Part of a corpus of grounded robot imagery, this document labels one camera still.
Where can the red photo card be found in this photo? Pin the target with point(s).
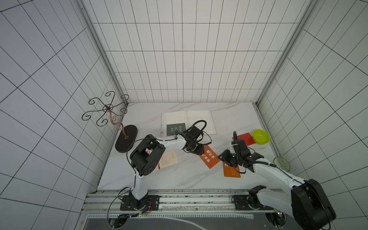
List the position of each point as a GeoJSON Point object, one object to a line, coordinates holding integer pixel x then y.
{"type": "Point", "coordinates": [247, 137]}

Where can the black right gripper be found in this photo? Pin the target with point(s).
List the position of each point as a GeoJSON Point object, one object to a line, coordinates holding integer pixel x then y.
{"type": "Point", "coordinates": [240, 146]}

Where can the green photo card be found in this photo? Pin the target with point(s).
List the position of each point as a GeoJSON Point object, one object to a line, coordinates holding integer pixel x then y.
{"type": "Point", "coordinates": [173, 129]}

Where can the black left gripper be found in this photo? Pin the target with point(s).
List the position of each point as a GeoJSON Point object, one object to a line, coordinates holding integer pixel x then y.
{"type": "Point", "coordinates": [199, 152]}

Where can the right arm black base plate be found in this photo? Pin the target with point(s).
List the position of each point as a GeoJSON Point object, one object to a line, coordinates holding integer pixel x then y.
{"type": "Point", "coordinates": [245, 203]}

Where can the orange tilted photo card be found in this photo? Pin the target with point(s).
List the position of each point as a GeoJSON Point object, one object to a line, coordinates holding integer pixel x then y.
{"type": "Point", "coordinates": [210, 158]}

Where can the white photo album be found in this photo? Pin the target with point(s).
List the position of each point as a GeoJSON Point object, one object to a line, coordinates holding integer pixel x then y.
{"type": "Point", "coordinates": [189, 118]}

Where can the cream text photo card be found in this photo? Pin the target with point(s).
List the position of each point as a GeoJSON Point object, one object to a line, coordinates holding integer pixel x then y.
{"type": "Point", "coordinates": [168, 159]}

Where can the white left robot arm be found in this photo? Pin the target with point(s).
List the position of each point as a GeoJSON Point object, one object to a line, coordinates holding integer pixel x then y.
{"type": "Point", "coordinates": [146, 156]}

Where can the copper wire jewelry stand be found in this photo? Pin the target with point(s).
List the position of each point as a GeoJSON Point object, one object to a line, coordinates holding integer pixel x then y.
{"type": "Point", "coordinates": [111, 114]}

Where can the clear green glass cup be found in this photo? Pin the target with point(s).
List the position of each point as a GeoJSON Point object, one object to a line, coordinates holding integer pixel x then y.
{"type": "Point", "coordinates": [282, 163]}

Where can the aluminium mounting rail frame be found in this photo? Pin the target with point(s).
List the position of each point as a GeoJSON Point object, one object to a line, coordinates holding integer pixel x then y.
{"type": "Point", "coordinates": [178, 203]}

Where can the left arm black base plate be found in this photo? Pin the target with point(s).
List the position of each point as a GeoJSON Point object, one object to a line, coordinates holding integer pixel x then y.
{"type": "Point", "coordinates": [141, 202]}

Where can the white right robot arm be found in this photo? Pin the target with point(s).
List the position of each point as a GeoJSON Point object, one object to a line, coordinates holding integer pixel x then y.
{"type": "Point", "coordinates": [304, 200]}

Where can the lime green plastic bowl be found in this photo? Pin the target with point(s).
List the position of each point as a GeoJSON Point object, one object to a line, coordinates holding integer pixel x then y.
{"type": "Point", "coordinates": [260, 137]}

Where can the orange upright photo card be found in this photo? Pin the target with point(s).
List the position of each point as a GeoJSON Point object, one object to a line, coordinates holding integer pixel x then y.
{"type": "Point", "coordinates": [230, 171]}

